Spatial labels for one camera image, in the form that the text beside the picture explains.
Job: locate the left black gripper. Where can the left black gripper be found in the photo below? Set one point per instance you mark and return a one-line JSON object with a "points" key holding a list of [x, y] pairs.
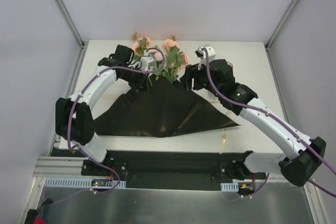
{"points": [[140, 83]]}

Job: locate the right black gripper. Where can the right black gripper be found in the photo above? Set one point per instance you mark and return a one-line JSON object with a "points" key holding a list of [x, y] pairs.
{"points": [[189, 80]]}

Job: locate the pink artificial flower bouquet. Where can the pink artificial flower bouquet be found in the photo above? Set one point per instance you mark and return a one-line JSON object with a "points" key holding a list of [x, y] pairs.
{"points": [[169, 58]]}

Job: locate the black wrapping paper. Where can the black wrapping paper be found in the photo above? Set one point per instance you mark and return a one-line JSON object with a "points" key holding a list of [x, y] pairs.
{"points": [[166, 110]]}

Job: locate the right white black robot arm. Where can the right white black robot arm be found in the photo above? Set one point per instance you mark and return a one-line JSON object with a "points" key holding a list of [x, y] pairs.
{"points": [[301, 155]]}

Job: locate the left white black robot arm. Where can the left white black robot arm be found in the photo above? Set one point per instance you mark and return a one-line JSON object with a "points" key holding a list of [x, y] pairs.
{"points": [[74, 120]]}

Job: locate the white ribbed ceramic vase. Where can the white ribbed ceramic vase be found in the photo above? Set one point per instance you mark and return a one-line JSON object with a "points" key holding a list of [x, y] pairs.
{"points": [[230, 64]]}

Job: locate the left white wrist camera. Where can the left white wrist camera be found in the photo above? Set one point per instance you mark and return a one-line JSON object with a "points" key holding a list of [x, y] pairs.
{"points": [[148, 63]]}

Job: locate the left aluminium corner post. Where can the left aluminium corner post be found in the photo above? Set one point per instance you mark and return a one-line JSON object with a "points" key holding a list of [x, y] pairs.
{"points": [[69, 22]]}

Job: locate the aluminium corner post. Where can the aluminium corner post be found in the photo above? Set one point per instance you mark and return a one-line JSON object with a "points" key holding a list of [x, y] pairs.
{"points": [[281, 24], [69, 22]]}

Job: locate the right aluminium corner post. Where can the right aluminium corner post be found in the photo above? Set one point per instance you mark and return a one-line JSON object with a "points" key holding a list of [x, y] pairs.
{"points": [[281, 24]]}

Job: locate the right white cable duct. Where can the right white cable duct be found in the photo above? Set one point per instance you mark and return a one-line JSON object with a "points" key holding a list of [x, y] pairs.
{"points": [[230, 187]]}

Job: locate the white cable duct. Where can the white cable duct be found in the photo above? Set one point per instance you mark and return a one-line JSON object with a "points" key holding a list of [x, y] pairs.
{"points": [[84, 183], [230, 187]]}

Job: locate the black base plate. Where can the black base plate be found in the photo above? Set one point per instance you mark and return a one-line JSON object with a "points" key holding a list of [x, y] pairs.
{"points": [[177, 170]]}

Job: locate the aluminium frame rail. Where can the aluminium frame rail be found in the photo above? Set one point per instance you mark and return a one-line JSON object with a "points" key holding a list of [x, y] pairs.
{"points": [[58, 167]]}

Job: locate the left white cable duct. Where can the left white cable duct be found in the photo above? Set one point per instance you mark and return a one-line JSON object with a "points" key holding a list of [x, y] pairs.
{"points": [[84, 183]]}

